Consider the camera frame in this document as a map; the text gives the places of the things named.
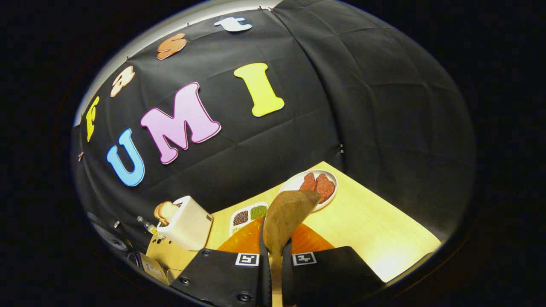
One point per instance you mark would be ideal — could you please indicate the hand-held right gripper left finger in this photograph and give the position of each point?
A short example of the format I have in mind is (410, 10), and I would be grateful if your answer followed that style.
(264, 281)

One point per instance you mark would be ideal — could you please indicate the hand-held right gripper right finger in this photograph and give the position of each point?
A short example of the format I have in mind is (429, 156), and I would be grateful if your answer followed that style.
(286, 281)

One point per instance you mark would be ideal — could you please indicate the wooden spoon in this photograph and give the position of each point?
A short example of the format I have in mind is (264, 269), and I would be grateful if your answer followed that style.
(286, 217)

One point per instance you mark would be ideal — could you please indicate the dark grey rice cooker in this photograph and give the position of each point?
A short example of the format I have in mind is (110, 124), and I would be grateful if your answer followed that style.
(108, 236)

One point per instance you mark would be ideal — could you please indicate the white divided bean dish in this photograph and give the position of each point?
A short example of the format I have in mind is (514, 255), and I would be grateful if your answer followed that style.
(247, 215)

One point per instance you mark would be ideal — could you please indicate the white toaster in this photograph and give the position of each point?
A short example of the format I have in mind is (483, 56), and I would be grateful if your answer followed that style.
(190, 226)

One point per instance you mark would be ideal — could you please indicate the white round plate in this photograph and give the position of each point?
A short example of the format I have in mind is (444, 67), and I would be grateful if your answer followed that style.
(292, 184)

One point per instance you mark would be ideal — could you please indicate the red meat piece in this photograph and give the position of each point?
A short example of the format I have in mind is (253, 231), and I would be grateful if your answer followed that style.
(325, 187)
(308, 182)

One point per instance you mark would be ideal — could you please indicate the toasted bread slice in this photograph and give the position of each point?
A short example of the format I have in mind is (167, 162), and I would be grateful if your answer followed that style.
(158, 212)
(170, 211)

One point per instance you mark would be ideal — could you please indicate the glass bottle yellow label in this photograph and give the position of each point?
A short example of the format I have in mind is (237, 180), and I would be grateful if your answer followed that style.
(150, 228)

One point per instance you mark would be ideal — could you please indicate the black backdrop cloth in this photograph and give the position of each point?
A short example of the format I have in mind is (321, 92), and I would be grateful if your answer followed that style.
(384, 128)

